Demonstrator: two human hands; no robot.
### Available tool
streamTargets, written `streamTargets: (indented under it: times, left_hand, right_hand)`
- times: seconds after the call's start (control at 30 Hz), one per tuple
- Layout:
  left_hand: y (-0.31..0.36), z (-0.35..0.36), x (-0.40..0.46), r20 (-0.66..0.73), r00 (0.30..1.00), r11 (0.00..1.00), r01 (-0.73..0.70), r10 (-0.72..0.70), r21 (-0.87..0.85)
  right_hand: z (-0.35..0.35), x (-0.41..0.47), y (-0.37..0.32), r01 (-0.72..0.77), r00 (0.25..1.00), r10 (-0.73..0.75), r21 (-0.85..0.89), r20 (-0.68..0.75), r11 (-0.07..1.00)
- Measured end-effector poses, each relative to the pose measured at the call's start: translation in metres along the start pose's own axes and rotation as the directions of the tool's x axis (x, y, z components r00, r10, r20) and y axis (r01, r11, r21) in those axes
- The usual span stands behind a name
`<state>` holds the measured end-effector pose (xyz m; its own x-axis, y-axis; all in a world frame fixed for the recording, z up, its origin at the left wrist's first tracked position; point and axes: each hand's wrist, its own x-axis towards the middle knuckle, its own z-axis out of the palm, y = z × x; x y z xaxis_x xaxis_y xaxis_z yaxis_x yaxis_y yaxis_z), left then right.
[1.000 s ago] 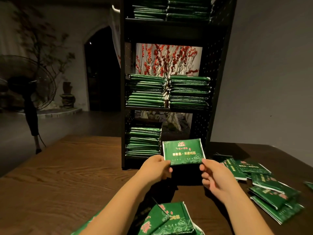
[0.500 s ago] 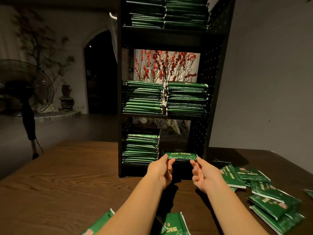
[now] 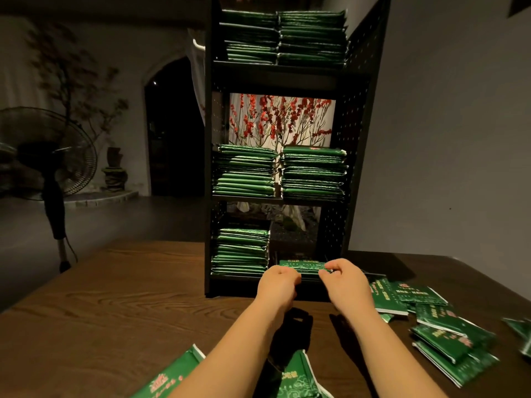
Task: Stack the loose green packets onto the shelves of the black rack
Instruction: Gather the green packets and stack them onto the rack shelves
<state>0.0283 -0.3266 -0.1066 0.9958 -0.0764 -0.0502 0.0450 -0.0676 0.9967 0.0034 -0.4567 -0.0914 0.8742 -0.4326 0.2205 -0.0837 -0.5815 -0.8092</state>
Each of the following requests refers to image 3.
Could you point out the person's left forearm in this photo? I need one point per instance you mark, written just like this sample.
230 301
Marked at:
228 352

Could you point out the person's right forearm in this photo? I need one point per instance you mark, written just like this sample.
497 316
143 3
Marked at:
398 356

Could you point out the red berry branches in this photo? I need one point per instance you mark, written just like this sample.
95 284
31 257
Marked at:
278 120

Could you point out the dark vase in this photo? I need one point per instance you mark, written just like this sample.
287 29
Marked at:
114 171

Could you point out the pile of green packets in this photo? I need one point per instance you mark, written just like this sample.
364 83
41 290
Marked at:
448 344

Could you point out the person's left hand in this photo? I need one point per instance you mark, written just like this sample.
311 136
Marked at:
278 287

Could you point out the white hook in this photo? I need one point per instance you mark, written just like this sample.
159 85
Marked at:
197 45

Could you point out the white curtain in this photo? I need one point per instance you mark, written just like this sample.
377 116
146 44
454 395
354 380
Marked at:
197 78

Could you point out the bare branched tree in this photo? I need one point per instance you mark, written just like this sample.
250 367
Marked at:
75 70

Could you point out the person's right hand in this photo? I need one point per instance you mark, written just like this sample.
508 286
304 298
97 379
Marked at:
348 287

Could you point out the black metal shelf rack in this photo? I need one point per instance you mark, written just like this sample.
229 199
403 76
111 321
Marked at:
365 103

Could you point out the black standing fan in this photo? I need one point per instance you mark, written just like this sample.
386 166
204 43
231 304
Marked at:
46 149

